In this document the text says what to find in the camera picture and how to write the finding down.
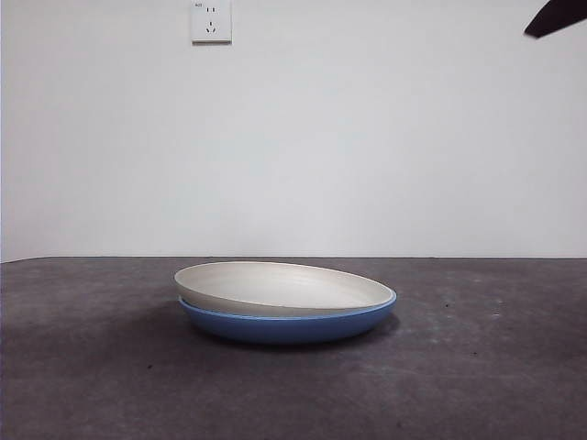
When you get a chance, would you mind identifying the white round plate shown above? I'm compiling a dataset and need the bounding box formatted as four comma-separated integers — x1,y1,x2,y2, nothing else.
173,260,394,317

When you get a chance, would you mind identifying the blue round plate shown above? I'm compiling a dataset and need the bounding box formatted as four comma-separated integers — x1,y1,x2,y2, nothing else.
178,289,398,346

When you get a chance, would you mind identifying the white wall socket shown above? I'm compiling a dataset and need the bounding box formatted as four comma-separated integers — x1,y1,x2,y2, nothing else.
191,0,233,46

